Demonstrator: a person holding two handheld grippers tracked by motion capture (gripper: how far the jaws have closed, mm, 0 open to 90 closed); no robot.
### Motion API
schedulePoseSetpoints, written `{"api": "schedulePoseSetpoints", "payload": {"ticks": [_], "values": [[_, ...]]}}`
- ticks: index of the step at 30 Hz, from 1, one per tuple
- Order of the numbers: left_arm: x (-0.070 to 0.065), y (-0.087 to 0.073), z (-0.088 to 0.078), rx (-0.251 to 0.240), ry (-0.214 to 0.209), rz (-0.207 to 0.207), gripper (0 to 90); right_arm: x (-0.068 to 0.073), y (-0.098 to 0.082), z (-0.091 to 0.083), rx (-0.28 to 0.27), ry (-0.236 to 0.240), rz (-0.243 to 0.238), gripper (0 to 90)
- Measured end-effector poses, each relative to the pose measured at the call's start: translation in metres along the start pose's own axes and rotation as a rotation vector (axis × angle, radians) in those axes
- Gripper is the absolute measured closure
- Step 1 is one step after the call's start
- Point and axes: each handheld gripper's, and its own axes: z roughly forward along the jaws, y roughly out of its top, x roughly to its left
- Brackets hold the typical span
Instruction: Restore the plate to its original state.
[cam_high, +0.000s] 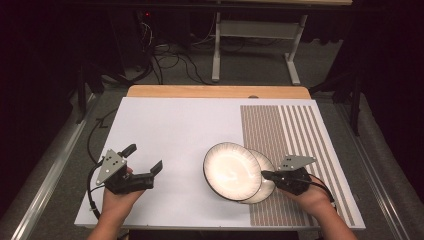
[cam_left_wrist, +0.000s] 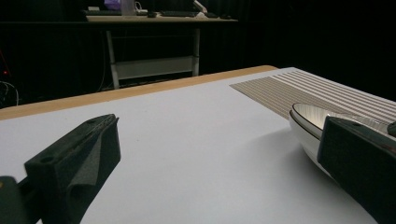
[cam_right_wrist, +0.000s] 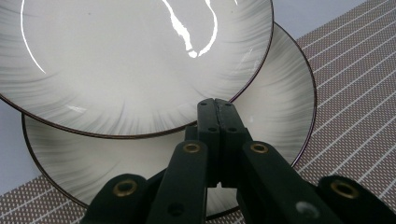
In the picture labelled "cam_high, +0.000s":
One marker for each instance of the person's left hand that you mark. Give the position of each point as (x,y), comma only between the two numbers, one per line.
(116,203)

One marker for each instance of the wooden table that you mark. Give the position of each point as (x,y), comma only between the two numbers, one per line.
(216,91)

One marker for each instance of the person's right hand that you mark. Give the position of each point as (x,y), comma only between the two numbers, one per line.
(310,198)

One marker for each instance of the black stand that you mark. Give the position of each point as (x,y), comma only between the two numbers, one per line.
(356,100)
(81,96)

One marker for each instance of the brown striped placemat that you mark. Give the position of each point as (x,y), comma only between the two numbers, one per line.
(283,133)

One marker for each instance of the white plate with dark rim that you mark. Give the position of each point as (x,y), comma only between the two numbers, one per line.
(231,171)
(268,188)

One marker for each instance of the white board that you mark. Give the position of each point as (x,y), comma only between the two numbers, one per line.
(173,133)

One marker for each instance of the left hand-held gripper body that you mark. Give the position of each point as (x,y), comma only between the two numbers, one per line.
(111,166)

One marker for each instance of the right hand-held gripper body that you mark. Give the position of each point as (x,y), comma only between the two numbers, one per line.
(293,180)

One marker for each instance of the metal rail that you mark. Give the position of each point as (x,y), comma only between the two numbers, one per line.
(50,173)
(376,180)

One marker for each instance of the white desk frame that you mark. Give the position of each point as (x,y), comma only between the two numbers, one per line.
(256,29)

